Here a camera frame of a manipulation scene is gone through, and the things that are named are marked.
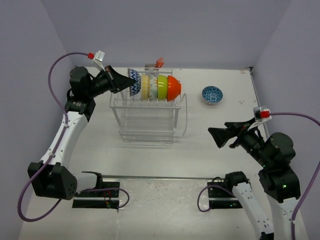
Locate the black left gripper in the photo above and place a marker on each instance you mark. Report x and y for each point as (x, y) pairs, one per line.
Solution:
(117, 81)

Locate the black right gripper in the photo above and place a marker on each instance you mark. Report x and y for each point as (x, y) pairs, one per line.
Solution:
(221, 135)

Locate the red rim zigzag bowl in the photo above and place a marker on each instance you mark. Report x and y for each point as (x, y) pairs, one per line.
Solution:
(136, 87)

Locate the teal triangle pattern bowl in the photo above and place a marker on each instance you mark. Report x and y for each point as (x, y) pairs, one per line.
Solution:
(212, 95)

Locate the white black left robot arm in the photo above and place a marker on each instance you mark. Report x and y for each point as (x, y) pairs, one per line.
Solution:
(50, 177)

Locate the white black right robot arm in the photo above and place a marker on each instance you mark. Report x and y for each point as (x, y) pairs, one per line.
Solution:
(277, 178)

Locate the yellow rim patterned bowl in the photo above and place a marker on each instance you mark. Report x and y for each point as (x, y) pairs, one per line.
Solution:
(145, 87)

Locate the white green orange patterned bowl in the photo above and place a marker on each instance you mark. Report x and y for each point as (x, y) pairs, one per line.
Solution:
(153, 88)

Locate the lime green bowl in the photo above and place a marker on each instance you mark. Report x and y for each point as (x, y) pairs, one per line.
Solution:
(162, 87)

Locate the orange clip on grey block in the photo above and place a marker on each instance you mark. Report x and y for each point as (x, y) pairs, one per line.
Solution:
(158, 64)

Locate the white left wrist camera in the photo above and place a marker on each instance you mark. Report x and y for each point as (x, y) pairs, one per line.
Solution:
(98, 60)

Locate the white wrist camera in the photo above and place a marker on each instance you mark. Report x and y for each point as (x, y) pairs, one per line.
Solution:
(261, 115)
(98, 60)

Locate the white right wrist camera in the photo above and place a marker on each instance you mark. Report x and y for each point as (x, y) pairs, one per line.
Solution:
(261, 115)

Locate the white wire dish rack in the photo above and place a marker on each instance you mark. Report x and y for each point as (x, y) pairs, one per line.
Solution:
(148, 121)

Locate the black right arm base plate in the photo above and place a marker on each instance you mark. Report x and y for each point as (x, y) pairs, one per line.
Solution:
(218, 198)

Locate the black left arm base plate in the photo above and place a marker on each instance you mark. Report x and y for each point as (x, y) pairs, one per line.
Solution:
(97, 200)

